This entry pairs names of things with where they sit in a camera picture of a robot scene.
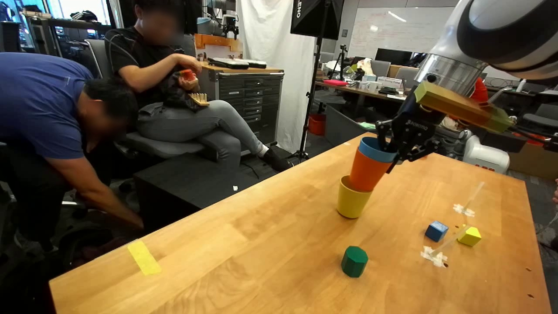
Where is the grey cabinet with wooden top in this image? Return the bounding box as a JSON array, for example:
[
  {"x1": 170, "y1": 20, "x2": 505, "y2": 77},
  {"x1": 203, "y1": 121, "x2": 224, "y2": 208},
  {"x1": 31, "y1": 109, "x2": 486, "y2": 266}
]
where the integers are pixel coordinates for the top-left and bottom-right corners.
[{"x1": 198, "y1": 62, "x2": 285, "y2": 147}]

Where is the yellow cube block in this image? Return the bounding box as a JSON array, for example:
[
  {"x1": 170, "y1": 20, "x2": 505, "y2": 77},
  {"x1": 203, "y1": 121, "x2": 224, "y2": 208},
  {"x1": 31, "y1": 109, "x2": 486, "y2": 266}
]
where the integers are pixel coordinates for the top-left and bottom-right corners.
[{"x1": 454, "y1": 226, "x2": 482, "y2": 250}]

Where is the cardboard box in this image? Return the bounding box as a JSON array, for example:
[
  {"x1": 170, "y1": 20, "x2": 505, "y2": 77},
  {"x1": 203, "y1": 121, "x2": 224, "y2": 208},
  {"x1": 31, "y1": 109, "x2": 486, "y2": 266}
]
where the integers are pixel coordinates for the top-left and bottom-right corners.
[{"x1": 510, "y1": 142, "x2": 558, "y2": 184}]

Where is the person in black shirt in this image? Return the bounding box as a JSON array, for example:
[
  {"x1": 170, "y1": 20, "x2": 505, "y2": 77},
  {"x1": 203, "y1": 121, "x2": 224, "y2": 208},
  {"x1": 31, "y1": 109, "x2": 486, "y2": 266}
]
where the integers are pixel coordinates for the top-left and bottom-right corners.
[{"x1": 102, "y1": 0, "x2": 292, "y2": 175}]

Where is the red bucket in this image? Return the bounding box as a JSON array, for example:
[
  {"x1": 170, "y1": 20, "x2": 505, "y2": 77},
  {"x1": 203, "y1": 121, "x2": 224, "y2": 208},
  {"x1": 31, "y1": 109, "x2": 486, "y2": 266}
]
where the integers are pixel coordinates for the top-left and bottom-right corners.
[{"x1": 304, "y1": 112, "x2": 327, "y2": 140}]

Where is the cluttered desk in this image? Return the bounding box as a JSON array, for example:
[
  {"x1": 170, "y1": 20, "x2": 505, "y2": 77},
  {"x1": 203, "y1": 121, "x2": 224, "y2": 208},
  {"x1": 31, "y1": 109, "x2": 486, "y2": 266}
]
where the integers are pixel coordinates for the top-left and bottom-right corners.
[{"x1": 315, "y1": 58, "x2": 411, "y2": 105}]

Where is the white curtain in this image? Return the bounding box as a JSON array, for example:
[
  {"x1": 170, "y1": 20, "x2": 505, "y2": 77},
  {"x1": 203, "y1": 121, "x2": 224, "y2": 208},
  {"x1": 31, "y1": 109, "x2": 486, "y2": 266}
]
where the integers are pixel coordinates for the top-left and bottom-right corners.
[{"x1": 233, "y1": 0, "x2": 318, "y2": 156}]

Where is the yellow plastic cup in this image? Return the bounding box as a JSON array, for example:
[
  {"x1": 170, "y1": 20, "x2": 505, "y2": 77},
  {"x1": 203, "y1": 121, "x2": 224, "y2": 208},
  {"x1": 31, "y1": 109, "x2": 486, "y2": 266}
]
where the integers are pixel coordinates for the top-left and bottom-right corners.
[{"x1": 334, "y1": 175, "x2": 374, "y2": 222}]

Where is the black office chair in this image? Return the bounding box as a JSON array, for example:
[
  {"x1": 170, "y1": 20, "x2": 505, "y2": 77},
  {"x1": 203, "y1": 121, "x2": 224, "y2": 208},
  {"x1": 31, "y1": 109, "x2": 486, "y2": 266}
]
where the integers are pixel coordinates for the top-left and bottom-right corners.
[{"x1": 85, "y1": 37, "x2": 205, "y2": 163}]

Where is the green cylinder block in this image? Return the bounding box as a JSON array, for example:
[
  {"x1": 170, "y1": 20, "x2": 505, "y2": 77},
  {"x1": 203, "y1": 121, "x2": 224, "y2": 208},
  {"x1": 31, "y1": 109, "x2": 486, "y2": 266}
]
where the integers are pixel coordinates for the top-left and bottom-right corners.
[{"x1": 339, "y1": 245, "x2": 369, "y2": 280}]

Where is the black light stand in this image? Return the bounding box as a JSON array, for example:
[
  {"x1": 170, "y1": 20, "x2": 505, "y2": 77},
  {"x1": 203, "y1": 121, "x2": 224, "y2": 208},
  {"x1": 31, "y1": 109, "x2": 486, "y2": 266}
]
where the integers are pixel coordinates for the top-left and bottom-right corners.
[{"x1": 290, "y1": 34, "x2": 327, "y2": 163}]

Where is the black softbox light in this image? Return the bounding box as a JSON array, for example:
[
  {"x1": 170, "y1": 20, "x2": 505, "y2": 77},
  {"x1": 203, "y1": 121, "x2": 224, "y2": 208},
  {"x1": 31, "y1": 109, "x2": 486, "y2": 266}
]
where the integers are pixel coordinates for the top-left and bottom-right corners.
[{"x1": 289, "y1": 0, "x2": 346, "y2": 42}]

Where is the blue plastic cup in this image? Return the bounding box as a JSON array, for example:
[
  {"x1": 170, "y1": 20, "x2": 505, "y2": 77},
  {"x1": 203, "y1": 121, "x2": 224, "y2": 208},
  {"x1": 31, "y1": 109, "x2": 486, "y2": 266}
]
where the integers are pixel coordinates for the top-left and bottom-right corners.
[{"x1": 355, "y1": 137, "x2": 400, "y2": 166}]

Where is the blue cube block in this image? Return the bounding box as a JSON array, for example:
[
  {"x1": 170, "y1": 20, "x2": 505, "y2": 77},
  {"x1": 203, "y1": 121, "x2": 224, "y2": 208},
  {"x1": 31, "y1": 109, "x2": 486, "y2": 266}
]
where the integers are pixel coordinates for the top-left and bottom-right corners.
[{"x1": 423, "y1": 220, "x2": 449, "y2": 245}]

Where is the person in blue shirt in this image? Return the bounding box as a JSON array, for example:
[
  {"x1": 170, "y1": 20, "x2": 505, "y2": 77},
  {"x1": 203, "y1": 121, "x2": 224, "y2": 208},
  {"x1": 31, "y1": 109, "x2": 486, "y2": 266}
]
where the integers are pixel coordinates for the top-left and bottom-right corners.
[{"x1": 0, "y1": 51, "x2": 146, "y2": 259}]

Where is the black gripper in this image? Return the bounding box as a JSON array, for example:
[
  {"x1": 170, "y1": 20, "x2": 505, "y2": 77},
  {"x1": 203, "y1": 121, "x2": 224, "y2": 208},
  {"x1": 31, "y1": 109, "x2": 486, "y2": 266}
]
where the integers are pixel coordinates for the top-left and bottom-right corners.
[{"x1": 374, "y1": 93, "x2": 447, "y2": 175}]

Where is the orange plastic cup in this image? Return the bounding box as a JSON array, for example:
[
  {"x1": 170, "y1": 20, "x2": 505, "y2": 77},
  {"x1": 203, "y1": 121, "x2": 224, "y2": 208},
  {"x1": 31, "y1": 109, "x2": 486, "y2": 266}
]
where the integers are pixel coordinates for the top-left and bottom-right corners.
[{"x1": 346, "y1": 147, "x2": 393, "y2": 194}]

